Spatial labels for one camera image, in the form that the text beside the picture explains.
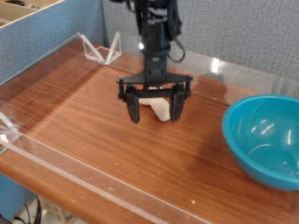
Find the blue plastic bowl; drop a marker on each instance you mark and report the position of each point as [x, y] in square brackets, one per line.
[260, 129]

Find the clear acrylic left barrier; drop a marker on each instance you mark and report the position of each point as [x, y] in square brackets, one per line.
[20, 57]

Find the clear acrylic back barrier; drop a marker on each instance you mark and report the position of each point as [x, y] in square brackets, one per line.
[219, 80]

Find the white plush mushroom toy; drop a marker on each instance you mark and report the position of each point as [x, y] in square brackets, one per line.
[160, 107]

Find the clear acrylic corner bracket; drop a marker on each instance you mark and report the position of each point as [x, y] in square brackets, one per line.
[100, 54]

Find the wooden shelf box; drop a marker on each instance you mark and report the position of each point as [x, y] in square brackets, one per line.
[14, 10]

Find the clear acrylic front barrier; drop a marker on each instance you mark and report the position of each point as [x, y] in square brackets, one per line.
[112, 189]

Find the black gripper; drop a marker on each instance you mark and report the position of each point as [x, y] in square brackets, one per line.
[154, 82]

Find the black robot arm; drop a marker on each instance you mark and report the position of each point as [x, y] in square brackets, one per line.
[158, 26]

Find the clear acrylic barrier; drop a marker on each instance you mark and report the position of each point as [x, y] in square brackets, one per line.
[112, 189]
[219, 80]
[20, 57]

